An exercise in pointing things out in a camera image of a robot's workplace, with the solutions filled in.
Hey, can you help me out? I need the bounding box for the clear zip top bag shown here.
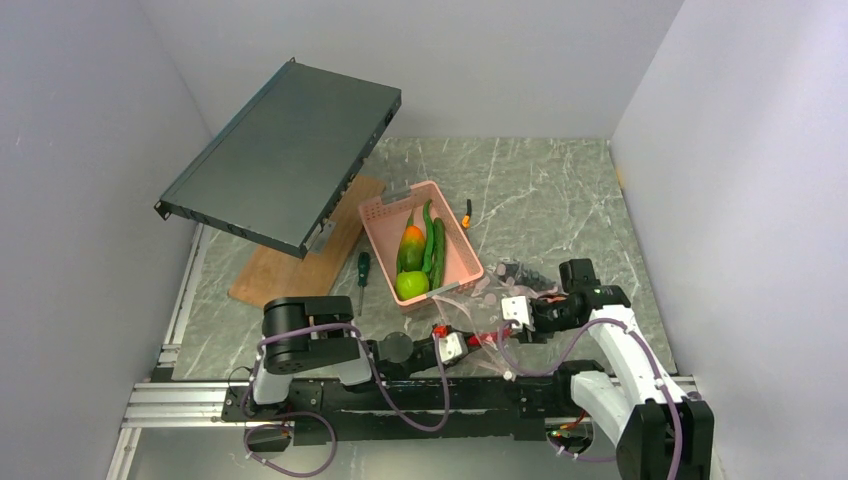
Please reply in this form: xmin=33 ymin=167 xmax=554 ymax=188
xmin=433 ymin=259 xmax=563 ymax=381

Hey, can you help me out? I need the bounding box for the green fake apple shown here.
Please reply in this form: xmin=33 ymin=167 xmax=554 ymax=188
xmin=395 ymin=271 xmax=430 ymax=301

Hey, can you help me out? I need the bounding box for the orange fake fruit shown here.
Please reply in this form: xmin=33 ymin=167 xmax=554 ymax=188
xmin=396 ymin=225 xmax=427 ymax=272

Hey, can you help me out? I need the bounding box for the dark green fake cucumber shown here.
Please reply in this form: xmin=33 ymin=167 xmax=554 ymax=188
xmin=429 ymin=218 xmax=446 ymax=290

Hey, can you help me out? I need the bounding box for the thin green fake chili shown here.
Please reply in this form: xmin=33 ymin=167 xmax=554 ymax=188
xmin=396 ymin=209 xmax=420 ymax=273

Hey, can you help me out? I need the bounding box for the red fake chili pepper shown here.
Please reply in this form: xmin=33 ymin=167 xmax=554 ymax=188
xmin=465 ymin=333 xmax=497 ymax=348

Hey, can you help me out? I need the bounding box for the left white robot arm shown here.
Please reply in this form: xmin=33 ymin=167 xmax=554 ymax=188
xmin=247 ymin=296 xmax=479 ymax=420

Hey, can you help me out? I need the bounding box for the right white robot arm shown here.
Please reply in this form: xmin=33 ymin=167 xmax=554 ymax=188
xmin=501 ymin=259 xmax=715 ymax=479

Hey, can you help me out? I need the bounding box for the black orange small tool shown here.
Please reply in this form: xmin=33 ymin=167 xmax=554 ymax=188
xmin=461 ymin=199 xmax=473 ymax=230

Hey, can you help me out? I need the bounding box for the pink perforated plastic basket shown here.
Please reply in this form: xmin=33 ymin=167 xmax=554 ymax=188
xmin=358 ymin=181 xmax=484 ymax=311

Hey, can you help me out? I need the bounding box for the brown wooden board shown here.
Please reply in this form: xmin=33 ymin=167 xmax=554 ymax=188
xmin=228 ymin=175 xmax=386 ymax=308

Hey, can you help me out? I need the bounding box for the dark green rack server chassis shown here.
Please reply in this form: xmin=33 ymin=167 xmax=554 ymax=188
xmin=154 ymin=59 xmax=402 ymax=258

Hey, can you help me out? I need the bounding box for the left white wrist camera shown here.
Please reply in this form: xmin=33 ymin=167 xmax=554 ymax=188
xmin=433 ymin=326 xmax=469 ymax=365

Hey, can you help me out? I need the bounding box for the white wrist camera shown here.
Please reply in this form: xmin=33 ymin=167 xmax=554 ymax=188
xmin=500 ymin=296 xmax=534 ymax=331
xmin=433 ymin=326 xmax=469 ymax=365

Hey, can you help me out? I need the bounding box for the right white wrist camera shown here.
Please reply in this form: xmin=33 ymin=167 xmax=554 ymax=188
xmin=500 ymin=296 xmax=534 ymax=331

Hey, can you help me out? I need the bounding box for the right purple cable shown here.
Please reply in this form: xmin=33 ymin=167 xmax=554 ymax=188
xmin=496 ymin=317 xmax=685 ymax=480

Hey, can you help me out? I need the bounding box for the purple cable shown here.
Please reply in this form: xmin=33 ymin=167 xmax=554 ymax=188
xmin=496 ymin=317 xmax=685 ymax=480
xmin=239 ymin=323 xmax=453 ymax=478

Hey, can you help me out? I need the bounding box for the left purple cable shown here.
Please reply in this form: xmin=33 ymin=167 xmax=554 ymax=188
xmin=239 ymin=323 xmax=453 ymax=478

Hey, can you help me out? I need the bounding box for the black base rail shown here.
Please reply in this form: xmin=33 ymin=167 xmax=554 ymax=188
xmin=220 ymin=377 xmax=581 ymax=446

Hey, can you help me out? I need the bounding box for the green handled screwdriver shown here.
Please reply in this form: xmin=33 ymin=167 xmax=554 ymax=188
xmin=357 ymin=251 xmax=371 ymax=316

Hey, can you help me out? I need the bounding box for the aluminium frame rail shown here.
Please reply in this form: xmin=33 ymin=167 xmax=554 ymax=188
xmin=106 ymin=225 xmax=226 ymax=479

